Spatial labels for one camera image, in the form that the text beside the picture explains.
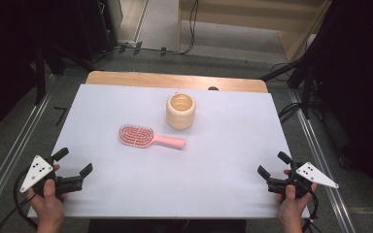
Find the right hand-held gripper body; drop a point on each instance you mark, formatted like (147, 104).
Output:
(317, 176)

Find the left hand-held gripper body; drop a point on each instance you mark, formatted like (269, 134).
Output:
(35, 171)

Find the pink hairbrush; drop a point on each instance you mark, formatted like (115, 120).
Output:
(168, 141)

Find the beige ribbed wooden cup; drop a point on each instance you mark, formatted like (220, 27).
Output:
(180, 118)

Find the person's left hand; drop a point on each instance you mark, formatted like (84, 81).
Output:
(49, 210)

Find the person's right hand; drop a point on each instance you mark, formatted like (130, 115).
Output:
(289, 212)

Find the white table sheet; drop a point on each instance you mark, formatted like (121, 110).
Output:
(223, 145)

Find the black metal stand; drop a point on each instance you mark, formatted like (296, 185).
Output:
(40, 74)
(306, 84)

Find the dark equipment cabinet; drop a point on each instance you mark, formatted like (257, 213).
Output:
(95, 26)

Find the metal floor rail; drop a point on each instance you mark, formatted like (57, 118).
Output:
(13, 155)
(323, 168)

